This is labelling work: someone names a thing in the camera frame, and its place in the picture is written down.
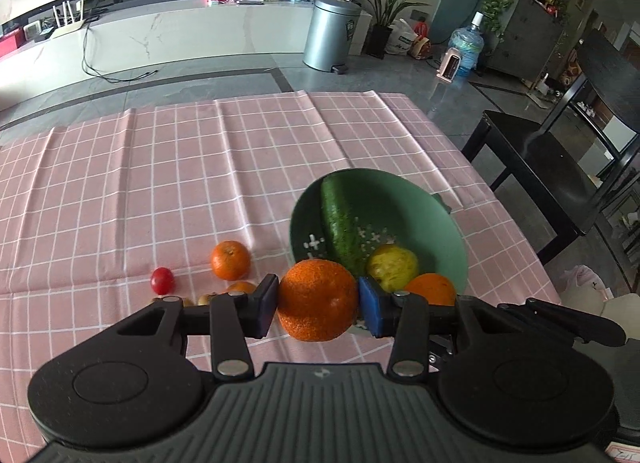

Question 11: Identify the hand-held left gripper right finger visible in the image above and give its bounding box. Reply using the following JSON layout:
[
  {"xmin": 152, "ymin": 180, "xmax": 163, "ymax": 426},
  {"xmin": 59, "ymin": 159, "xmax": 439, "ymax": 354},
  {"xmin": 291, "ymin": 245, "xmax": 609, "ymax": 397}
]
[{"xmin": 357, "ymin": 277, "xmax": 496, "ymax": 380}]

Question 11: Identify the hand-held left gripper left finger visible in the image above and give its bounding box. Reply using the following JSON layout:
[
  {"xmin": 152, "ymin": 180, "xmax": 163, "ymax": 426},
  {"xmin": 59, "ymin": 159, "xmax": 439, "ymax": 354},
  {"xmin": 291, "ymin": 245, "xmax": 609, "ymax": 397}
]
[{"xmin": 102, "ymin": 274, "xmax": 279, "ymax": 380}]

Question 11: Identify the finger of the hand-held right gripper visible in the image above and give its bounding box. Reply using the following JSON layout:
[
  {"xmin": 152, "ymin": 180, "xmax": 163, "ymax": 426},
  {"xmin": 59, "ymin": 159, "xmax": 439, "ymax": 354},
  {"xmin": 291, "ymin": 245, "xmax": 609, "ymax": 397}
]
[{"xmin": 497, "ymin": 298, "xmax": 627, "ymax": 347}]

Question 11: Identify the large orange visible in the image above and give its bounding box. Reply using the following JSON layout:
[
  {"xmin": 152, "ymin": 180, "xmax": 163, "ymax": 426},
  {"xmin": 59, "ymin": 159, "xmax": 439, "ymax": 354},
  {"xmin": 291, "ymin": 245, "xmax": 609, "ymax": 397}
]
[{"xmin": 277, "ymin": 259, "xmax": 360, "ymax": 342}]

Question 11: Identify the green colander bowl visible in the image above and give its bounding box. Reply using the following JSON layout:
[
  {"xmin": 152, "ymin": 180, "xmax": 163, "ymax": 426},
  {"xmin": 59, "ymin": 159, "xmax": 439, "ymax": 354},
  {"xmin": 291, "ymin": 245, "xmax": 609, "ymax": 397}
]
[{"xmin": 289, "ymin": 169, "xmax": 469, "ymax": 339}]

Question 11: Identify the white cloth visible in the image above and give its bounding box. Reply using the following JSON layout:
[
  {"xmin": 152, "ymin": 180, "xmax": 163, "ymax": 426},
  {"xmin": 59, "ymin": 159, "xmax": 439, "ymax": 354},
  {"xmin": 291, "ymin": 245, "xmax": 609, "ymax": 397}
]
[{"xmin": 560, "ymin": 265, "xmax": 613, "ymax": 304}]

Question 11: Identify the yellow-green apple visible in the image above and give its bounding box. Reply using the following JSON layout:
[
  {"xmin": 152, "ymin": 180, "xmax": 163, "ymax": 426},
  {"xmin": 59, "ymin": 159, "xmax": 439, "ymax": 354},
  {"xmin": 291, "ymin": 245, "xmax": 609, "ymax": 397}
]
[{"xmin": 366, "ymin": 243, "xmax": 420, "ymax": 293}]

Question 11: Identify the green cucumber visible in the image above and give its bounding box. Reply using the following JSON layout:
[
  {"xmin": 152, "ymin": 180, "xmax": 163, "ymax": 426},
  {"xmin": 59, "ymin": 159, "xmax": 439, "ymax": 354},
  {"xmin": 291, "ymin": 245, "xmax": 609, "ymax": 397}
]
[{"xmin": 320, "ymin": 174, "xmax": 373, "ymax": 278}]

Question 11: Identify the red cherry tomato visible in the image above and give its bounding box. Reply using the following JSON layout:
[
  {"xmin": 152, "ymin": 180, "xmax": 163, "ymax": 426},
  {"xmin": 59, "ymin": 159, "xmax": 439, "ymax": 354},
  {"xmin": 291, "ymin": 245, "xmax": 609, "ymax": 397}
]
[{"xmin": 150, "ymin": 267, "xmax": 175, "ymax": 295}]

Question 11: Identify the black wooden chair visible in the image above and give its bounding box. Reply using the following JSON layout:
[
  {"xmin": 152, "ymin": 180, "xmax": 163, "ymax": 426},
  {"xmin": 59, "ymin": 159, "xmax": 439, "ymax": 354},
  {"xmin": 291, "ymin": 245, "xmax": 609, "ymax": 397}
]
[{"xmin": 461, "ymin": 33, "xmax": 640, "ymax": 266}]

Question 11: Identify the pink checked tablecloth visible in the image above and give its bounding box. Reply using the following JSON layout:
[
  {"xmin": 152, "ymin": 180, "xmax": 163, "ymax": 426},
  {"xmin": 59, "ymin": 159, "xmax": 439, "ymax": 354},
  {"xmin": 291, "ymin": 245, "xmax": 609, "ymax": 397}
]
[{"xmin": 0, "ymin": 92, "xmax": 563, "ymax": 449}]

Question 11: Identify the pink space heater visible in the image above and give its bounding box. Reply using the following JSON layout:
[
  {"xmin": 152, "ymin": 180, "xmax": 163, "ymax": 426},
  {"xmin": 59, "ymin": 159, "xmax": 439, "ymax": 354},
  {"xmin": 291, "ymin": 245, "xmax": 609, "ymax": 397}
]
[{"xmin": 436, "ymin": 47, "xmax": 463, "ymax": 81}]

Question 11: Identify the white plastic bag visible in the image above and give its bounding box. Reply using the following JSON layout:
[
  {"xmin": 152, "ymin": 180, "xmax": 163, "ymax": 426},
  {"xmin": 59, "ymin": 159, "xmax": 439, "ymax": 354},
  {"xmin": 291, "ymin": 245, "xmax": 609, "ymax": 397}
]
[{"xmin": 384, "ymin": 19, "xmax": 418, "ymax": 55}]

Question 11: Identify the silver pedal trash can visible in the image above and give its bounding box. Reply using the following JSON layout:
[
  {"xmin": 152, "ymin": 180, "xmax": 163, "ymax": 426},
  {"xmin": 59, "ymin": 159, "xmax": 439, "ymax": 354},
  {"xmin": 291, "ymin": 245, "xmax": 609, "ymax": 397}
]
[{"xmin": 302, "ymin": 0, "xmax": 362, "ymax": 75}]

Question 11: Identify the blue water jug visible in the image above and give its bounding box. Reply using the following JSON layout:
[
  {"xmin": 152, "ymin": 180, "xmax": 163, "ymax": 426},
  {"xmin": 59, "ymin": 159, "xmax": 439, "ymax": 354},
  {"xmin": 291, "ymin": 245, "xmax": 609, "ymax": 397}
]
[{"xmin": 448, "ymin": 12, "xmax": 485, "ymax": 78}]

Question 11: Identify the potted long-leaf plant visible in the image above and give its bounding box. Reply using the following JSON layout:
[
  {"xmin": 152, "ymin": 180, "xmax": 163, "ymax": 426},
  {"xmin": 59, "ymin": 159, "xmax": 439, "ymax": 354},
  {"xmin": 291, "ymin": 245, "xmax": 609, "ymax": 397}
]
[{"xmin": 352, "ymin": 0, "xmax": 431, "ymax": 60}]

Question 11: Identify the grey metal cabinet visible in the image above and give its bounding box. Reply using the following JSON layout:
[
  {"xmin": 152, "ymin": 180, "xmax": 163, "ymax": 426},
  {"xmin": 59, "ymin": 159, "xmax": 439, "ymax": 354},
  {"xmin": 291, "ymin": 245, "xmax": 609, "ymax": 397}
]
[{"xmin": 485, "ymin": 0, "xmax": 566, "ymax": 81}]

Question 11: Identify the white wifi router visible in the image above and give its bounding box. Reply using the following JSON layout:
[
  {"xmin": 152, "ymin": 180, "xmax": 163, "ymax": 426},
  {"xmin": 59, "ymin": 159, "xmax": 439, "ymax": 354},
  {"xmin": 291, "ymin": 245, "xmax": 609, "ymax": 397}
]
[{"xmin": 49, "ymin": 0, "xmax": 88, "ymax": 39}]

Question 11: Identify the red storage case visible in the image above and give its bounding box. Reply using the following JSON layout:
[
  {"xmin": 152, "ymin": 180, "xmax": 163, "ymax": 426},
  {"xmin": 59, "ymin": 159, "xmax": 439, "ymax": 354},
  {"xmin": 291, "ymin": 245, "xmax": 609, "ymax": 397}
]
[{"xmin": 0, "ymin": 26, "xmax": 25, "ymax": 59}]

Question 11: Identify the black power cable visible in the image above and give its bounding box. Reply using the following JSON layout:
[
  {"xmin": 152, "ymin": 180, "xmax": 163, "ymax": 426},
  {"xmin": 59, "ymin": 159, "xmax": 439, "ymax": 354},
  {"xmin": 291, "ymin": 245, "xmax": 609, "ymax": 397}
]
[{"xmin": 81, "ymin": 18, "xmax": 160, "ymax": 81}]

